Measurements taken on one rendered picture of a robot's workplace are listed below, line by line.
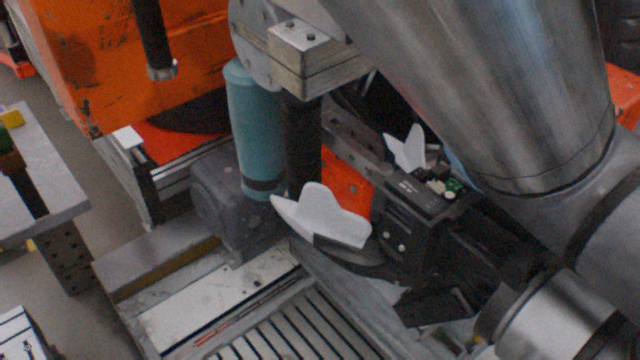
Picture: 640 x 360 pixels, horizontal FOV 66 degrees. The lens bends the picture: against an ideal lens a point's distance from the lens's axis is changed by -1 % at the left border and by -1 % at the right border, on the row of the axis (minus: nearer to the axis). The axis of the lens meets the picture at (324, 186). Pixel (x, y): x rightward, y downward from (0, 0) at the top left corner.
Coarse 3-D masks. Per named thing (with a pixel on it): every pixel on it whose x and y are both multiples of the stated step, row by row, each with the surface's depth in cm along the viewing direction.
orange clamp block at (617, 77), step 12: (612, 72) 48; (624, 72) 48; (612, 84) 47; (624, 84) 47; (636, 84) 47; (612, 96) 45; (624, 96) 45; (636, 96) 45; (624, 108) 44; (636, 108) 46; (624, 120) 46; (636, 120) 49
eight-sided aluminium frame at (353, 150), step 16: (336, 112) 88; (336, 128) 84; (352, 128) 86; (368, 128) 84; (336, 144) 85; (352, 144) 81; (368, 144) 84; (352, 160) 83; (368, 160) 79; (384, 160) 82; (432, 160) 67; (368, 176) 81; (384, 176) 76
